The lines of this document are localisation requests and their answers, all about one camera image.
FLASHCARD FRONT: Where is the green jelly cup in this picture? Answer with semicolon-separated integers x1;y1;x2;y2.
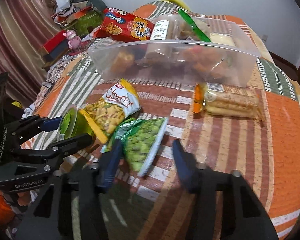
57;105;94;141

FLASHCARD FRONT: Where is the round biscuit stack pack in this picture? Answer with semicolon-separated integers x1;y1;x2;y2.
144;15;177;65

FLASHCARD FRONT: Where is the green cookie bag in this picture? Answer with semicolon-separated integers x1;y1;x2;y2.
178;9;229;80

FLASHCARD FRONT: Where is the clear plastic storage bin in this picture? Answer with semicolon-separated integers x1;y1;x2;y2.
88;15;261;87

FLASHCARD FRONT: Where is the purple yellow cracker pack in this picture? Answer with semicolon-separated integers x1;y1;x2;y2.
210;33;236;47

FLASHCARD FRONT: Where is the left hand of person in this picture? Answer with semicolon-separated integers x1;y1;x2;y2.
0;191;31;206

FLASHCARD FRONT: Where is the checkered patterned quilt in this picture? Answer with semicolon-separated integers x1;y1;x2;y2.
30;38;101;111

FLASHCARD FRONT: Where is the green peas snack bag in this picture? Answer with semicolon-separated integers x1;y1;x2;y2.
101;117;168;177

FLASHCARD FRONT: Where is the patchwork striped blanket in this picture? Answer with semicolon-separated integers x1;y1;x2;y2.
100;15;300;239

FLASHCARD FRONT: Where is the yellow white cracker bag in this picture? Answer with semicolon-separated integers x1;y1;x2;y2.
79;79;141;144

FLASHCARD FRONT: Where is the red and black box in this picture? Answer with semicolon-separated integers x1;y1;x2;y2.
38;30;69;62

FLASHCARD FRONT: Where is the pink plush toy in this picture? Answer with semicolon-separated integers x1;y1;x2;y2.
63;30;81;50

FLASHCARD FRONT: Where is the orange clear breadstick pack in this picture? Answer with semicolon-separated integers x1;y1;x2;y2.
193;82;264;121

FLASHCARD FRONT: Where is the striped red beige curtain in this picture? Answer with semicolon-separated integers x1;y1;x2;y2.
0;0;59;105

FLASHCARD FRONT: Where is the green patterned box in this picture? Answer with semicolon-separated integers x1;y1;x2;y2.
65;9;103;38

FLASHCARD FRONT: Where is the red biscuit box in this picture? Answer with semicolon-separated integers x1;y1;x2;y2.
95;8;154;42

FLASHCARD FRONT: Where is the white wall socket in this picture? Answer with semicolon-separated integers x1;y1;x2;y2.
261;35;268;42

